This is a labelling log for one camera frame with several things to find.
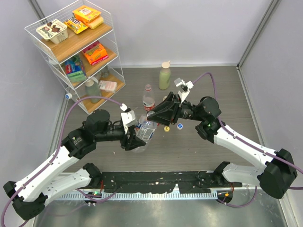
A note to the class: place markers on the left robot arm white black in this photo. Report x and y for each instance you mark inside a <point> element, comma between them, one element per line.
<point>33,193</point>

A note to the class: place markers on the white slotted cable duct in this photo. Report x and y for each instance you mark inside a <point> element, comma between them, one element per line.
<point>174,195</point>

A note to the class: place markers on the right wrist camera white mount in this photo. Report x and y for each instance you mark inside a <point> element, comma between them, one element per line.
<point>184,88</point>

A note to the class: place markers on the clear bottle blue white label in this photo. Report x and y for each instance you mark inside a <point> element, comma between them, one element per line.
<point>145,130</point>

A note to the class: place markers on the yellow bottle cap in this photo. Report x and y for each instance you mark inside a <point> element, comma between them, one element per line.
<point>166,128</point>

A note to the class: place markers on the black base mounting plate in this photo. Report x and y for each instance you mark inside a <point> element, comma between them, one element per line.
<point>161,182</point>

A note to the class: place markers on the clear bottle red label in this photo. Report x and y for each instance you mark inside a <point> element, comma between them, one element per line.
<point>148,98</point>

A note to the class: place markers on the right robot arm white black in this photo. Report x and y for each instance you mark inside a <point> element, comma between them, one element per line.
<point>273,171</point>

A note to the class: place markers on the clear bottle white cap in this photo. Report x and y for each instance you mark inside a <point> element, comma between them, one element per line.
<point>68,96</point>

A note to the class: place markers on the blue green sponge pack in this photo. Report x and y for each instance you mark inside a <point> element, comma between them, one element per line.
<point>75,69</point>

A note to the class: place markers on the orange cracker box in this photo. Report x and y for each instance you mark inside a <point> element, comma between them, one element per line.
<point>86,14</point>

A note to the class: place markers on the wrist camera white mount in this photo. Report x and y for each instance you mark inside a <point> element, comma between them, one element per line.
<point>128,117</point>
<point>184,88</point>

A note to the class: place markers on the white chocolate pudding cup pack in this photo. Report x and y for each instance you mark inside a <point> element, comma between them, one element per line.
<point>55,31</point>

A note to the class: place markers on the white wire shelf rack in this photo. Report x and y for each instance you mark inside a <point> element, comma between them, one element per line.
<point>75,44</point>

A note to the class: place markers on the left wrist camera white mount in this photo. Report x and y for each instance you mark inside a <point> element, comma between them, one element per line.
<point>128,117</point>

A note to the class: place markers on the green soap dispenser bottle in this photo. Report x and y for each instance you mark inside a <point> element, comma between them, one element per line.
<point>91,88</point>

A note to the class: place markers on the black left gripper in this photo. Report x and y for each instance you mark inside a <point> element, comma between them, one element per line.
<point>131,143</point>

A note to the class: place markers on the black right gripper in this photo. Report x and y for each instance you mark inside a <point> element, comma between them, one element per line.
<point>167,113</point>

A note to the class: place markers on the green lotion bottle beige cap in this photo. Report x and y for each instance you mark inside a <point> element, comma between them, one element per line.
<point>164,76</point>

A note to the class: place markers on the pink white small packet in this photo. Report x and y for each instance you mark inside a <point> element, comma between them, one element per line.
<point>108,86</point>

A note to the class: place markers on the yellow candy bag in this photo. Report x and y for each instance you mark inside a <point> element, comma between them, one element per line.
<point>75,25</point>

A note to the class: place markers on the orange pink candy box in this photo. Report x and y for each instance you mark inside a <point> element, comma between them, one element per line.
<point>95,53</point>

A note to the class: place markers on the yellow sponge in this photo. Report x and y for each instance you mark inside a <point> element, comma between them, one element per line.
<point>95,23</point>

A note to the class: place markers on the white blue bottle cap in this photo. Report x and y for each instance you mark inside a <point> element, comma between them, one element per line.
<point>179,126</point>

